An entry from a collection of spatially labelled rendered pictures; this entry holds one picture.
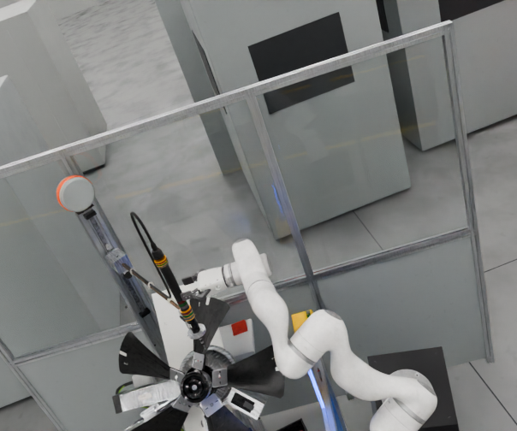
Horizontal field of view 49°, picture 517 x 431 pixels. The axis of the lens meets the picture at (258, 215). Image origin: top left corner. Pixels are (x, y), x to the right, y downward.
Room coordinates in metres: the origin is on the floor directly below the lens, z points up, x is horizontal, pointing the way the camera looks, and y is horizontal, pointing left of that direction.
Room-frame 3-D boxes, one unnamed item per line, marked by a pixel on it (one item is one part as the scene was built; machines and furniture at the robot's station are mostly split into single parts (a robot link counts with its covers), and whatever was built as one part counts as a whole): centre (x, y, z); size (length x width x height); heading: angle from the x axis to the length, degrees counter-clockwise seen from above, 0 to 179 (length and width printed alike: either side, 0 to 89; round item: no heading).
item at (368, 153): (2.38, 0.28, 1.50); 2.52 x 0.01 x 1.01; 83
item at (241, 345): (2.22, 0.42, 0.84); 0.36 x 0.24 x 0.03; 83
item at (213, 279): (1.65, 0.23, 1.65); 0.11 x 0.10 x 0.07; 83
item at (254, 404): (1.69, 0.32, 0.98); 0.20 x 0.16 x 0.20; 173
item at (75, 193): (2.30, 0.71, 1.88); 0.17 x 0.15 x 0.16; 83
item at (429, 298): (2.38, 0.28, 0.50); 2.59 x 0.03 x 0.91; 83
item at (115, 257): (2.22, 0.67, 1.54); 0.10 x 0.07 x 0.08; 28
